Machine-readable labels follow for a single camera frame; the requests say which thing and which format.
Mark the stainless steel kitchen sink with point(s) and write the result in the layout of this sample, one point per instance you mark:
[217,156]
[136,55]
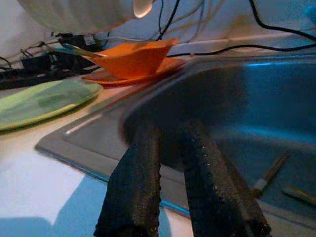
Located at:
[247,98]

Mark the black power strip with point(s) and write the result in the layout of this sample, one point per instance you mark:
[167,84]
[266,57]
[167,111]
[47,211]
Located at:
[37,79]

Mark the orange plate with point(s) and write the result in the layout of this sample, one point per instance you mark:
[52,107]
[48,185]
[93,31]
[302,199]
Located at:
[170,69]

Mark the wooden chopstick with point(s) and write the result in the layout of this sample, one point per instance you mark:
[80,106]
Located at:
[269,175]

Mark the green plate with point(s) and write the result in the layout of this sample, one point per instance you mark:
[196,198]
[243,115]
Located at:
[49,103]

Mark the small black power adapter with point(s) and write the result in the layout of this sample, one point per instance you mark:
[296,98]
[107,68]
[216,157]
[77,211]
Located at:
[79,39]

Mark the orange bowl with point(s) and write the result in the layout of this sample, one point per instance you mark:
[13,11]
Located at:
[138,59]

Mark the metal spoon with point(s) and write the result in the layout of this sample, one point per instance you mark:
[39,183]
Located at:
[81,50]

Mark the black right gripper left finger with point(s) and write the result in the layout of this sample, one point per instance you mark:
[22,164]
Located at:
[133,192]

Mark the white bowl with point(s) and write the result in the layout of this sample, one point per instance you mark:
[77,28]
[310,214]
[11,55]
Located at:
[74,14]

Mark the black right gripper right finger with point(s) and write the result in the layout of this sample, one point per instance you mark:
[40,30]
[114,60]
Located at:
[217,197]

